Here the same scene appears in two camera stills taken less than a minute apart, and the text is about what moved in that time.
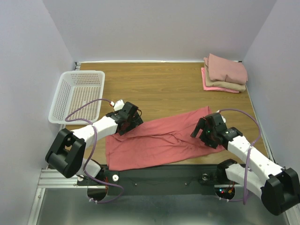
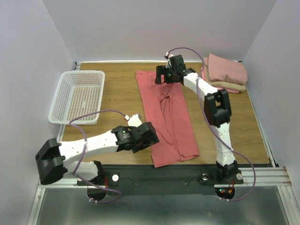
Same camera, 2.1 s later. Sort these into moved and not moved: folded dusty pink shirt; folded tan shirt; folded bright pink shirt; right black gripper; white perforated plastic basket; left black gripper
Moved: left black gripper; right black gripper
Not moved: folded tan shirt; folded bright pink shirt; white perforated plastic basket; folded dusty pink shirt
